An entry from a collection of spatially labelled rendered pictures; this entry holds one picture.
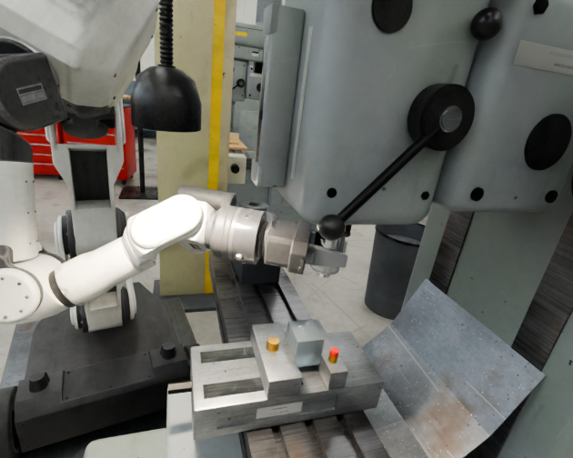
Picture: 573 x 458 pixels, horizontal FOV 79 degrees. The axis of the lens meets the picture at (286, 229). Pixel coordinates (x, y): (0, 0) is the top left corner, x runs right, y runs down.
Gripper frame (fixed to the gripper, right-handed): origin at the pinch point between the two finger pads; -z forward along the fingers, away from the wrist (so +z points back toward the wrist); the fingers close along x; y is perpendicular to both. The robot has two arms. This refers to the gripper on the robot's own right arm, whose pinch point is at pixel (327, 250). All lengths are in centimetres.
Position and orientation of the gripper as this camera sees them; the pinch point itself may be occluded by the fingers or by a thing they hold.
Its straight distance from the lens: 56.0
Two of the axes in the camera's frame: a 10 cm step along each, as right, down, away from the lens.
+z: -9.8, -1.7, 0.9
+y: -1.3, 9.2, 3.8
